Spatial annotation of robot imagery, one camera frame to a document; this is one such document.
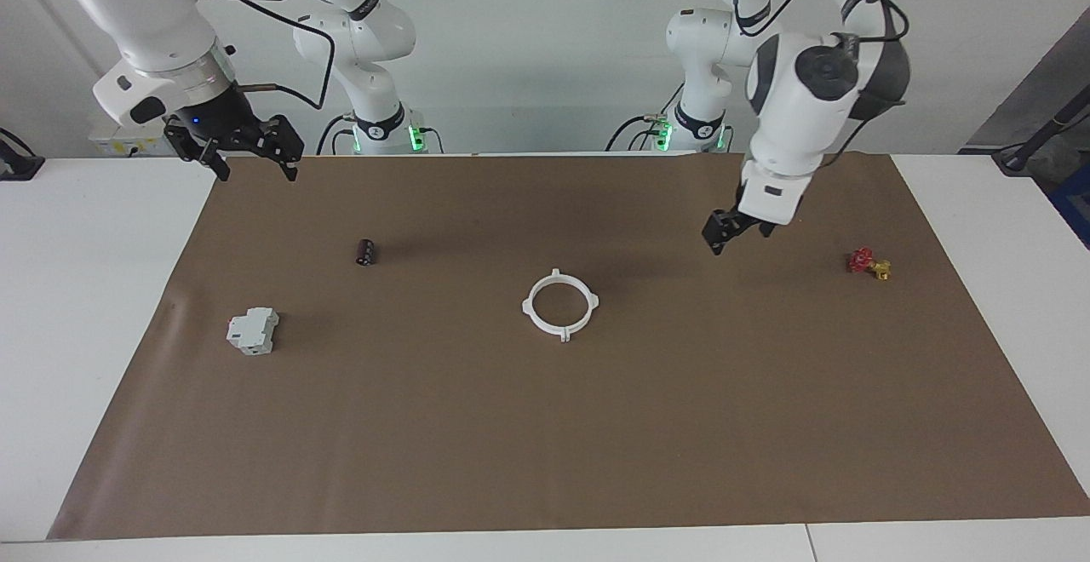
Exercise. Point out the brass valve with red handwheel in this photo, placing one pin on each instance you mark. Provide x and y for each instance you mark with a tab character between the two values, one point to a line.
862	260

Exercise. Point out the blue crate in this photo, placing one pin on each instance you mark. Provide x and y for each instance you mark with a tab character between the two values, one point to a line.
1077	204

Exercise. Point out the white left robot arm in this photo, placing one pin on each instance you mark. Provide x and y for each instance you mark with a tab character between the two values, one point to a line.
800	119

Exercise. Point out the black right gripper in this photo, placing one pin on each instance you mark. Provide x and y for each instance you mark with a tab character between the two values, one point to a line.
217	123

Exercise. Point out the black stand pole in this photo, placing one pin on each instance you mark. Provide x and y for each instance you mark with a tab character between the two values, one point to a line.
1018	157

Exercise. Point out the beige control box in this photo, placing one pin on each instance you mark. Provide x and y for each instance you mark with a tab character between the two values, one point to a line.
111	145

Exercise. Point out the white circuit breaker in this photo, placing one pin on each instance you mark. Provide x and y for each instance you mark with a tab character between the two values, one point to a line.
251	332

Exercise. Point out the dark grey panel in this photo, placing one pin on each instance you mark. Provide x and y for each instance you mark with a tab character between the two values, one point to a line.
1047	94

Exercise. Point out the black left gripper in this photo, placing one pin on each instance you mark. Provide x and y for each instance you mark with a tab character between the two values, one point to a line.
758	226

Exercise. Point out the black cylindrical capacitor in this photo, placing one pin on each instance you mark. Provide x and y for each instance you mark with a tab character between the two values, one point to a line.
366	253

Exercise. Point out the brown paper table mat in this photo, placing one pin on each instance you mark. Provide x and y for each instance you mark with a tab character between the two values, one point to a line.
545	426

